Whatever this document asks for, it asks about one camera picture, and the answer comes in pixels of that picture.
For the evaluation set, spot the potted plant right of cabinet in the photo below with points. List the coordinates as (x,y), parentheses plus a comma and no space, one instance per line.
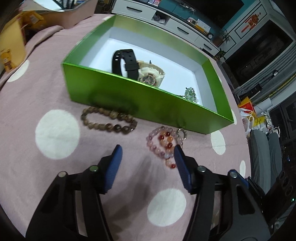
(221,37)

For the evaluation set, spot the pink polka dot tablecloth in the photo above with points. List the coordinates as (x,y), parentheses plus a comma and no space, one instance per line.
(42,134)

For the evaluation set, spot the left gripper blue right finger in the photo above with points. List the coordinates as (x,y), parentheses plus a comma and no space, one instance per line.
(181,162)

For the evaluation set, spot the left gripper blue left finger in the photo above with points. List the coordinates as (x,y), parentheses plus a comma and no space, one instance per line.
(112,166)

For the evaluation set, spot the cream white wrist watch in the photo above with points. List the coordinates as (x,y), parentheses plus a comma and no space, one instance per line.
(150,74)

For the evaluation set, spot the black wrist watch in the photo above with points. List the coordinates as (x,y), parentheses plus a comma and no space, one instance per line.
(131,64)

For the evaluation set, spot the white tv cabinet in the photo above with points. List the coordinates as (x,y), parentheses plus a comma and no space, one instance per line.
(150,14)

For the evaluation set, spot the yellow paper bag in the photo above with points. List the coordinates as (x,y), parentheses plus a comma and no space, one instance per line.
(246,106)

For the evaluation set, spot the yellow bear bottle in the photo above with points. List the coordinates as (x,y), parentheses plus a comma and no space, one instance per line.
(13,50)

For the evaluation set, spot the green cardboard box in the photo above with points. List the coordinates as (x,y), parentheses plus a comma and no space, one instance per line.
(191,95)

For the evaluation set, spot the white plastic shopping bag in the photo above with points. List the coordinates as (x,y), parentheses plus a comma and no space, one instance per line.
(247,120)

